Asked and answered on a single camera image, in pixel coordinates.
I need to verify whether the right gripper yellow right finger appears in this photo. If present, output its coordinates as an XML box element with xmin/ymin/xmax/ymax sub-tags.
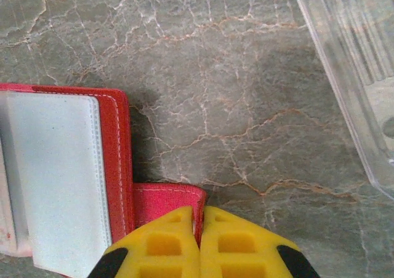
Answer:
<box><xmin>199</xmin><ymin>205</ymin><xmax>321</xmax><ymax>278</ymax></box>

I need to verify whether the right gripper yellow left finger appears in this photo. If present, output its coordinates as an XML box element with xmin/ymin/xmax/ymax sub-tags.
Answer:
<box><xmin>87</xmin><ymin>205</ymin><xmax>201</xmax><ymax>278</ymax></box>

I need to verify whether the red card holder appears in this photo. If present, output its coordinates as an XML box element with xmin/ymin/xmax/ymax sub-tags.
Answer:
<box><xmin>0</xmin><ymin>82</ymin><xmax>207</xmax><ymax>278</ymax></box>

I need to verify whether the white VIP card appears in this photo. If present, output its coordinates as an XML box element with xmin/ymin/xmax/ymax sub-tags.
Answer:
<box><xmin>0</xmin><ymin>154</ymin><xmax>22</xmax><ymax>256</ymax></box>

